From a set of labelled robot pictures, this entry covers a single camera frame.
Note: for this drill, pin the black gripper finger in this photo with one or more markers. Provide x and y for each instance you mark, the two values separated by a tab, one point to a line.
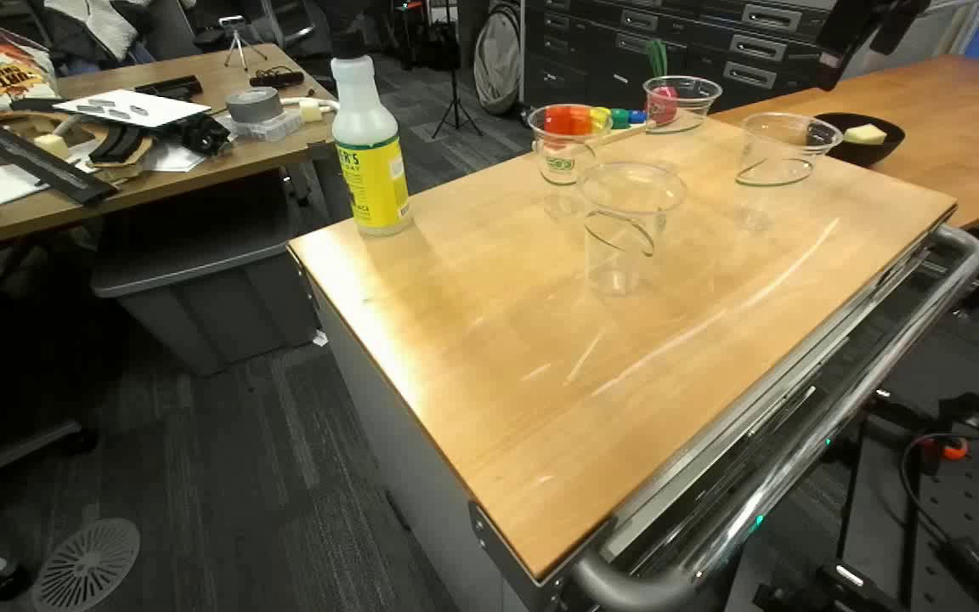
853	39
903	21

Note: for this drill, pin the clear plastic cup green logo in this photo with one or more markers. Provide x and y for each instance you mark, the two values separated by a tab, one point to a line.
628	242
779	171
562	171
690	90

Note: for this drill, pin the green toy disc stack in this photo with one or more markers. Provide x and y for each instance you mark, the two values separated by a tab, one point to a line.
619	118

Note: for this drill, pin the yellow toy disc stack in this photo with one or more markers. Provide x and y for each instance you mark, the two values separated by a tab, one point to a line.
600	122

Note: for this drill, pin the pale yellow food piece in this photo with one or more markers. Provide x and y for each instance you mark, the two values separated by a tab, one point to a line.
865	134

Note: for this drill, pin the black bowl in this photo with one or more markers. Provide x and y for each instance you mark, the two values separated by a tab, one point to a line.
884	153

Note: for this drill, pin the green ridged plastic object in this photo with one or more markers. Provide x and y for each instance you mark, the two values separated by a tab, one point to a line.
657	56

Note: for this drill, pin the blue toy disc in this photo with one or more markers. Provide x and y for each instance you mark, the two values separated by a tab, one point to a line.
634	118

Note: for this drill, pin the wooden toy base board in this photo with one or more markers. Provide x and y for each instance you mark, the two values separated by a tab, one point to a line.
615	134

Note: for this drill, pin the black tool chest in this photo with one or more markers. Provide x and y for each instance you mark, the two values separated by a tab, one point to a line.
594	54

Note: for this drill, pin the orange-red toy ball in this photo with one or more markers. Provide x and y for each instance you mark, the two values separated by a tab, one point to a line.
559	122
582	122

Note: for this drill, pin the white round fan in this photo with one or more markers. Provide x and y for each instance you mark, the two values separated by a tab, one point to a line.
499	56

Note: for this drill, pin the black tripod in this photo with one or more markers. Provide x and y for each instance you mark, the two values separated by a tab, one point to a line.
458	102

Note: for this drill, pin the white spray bottle yellow label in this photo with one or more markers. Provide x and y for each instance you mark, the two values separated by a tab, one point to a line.
373	171

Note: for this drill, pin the black perforated breadboard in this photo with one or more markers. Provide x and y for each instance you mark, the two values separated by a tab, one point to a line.
968	532

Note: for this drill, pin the black remote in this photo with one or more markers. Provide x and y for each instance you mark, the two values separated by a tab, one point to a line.
168	86
278	75

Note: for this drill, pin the grey metal tool cart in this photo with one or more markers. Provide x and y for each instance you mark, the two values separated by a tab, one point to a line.
423	452

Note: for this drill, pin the grey tape roll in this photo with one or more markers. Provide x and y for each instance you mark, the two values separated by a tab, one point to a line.
254	102

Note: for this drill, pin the wooden office desk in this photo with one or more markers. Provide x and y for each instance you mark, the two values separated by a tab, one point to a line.
254	153

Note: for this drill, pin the white printed paper sheet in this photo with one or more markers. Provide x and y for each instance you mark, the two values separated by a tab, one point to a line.
135	108

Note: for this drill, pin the white jacket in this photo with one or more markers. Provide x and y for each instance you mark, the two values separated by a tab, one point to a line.
87	21

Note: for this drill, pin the long black bar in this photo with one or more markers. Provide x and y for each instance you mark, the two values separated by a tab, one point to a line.
37	162

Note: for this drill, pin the chips bag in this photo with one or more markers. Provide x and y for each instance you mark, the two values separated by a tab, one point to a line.
3	73

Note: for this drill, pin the small white paper note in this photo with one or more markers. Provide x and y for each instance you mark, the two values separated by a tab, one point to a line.
4	186

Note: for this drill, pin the grey office chair base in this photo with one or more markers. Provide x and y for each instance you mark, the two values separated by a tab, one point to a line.
26	450

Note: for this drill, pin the white round floor grille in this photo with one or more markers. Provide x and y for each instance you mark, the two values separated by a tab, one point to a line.
87	561

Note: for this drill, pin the grey drawer pedestal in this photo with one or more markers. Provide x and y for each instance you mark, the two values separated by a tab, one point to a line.
206	285

